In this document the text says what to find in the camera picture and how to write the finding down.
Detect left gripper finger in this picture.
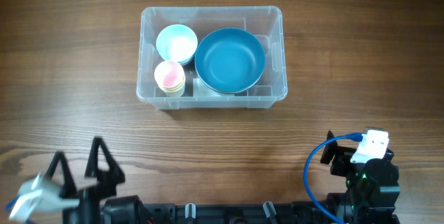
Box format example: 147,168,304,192
45,151,77,196
84,136,122,180

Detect yellow plastic cup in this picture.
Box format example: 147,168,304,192
160,83,185,94

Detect pink plastic cup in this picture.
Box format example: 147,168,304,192
154,61,185,89

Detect dark blue plate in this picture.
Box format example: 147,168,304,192
194,28,266,92

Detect light blue bowl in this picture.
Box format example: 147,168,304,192
156,24,198,62

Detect pale green plastic cup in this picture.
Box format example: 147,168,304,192
164,87,185,97

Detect mint green bowl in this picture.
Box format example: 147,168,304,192
178,55,194,66

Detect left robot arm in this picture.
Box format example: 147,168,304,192
45,137,155,224

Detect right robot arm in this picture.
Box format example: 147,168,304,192
320,129,400,224

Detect clear plastic storage container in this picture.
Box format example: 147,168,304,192
136,6,288,110

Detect right blue cable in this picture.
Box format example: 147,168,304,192
303,132,365,224

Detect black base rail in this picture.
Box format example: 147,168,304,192
138,200,400,224

